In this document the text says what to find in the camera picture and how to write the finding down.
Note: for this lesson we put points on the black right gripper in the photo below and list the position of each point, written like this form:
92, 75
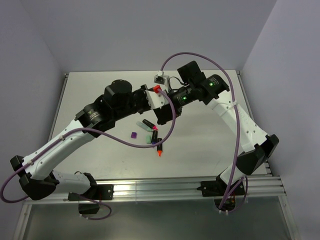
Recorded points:
165, 114

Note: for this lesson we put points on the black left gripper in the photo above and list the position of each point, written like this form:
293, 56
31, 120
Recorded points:
143, 93

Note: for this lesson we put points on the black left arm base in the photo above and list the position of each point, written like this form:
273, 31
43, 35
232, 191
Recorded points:
95, 196

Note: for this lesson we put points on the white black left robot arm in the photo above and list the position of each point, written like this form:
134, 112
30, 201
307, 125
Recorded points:
38, 177

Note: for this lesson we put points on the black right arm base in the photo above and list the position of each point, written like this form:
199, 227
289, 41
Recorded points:
217, 188

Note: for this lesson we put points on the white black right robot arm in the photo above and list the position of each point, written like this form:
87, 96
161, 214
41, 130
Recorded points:
257, 146

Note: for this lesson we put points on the pale green pen cap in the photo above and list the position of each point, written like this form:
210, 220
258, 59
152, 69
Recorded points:
148, 139

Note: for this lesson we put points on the purple pen cap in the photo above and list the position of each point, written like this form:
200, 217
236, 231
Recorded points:
133, 135

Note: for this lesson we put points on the black pink tip highlighter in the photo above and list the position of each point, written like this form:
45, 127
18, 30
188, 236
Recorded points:
150, 124

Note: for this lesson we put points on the pale green capped highlighter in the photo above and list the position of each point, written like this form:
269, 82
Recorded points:
144, 126

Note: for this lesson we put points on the black purple tip highlighter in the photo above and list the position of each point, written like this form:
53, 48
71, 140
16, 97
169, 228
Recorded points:
154, 138

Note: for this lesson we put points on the black orange tip highlighter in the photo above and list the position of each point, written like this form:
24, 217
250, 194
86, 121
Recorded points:
159, 147

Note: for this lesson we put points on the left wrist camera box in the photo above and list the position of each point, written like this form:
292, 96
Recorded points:
155, 98

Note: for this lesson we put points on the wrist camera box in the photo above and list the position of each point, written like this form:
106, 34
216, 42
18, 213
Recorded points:
155, 98
161, 79

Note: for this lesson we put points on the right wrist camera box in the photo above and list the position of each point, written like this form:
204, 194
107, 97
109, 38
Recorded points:
161, 79

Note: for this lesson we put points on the aluminium front rail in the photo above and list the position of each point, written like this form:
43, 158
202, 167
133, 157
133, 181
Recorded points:
173, 189

